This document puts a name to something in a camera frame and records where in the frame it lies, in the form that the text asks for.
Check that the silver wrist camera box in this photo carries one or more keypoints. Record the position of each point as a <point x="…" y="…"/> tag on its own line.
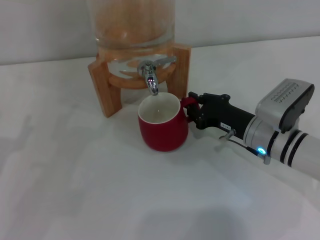
<point x="282" y="105"/>

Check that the red ceramic cup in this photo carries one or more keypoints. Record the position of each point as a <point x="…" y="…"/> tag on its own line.
<point x="162" y="135"/>

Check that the glass water dispenser jar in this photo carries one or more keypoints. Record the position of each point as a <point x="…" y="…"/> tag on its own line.
<point x="132" y="25"/>

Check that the chrome dispenser faucet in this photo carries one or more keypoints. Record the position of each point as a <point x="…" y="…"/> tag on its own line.
<point x="150" y="78"/>

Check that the wooden dispenser stand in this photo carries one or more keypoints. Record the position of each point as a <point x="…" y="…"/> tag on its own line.
<point x="105" y="87"/>

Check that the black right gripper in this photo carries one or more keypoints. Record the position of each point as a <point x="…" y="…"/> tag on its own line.
<point x="225" y="115"/>

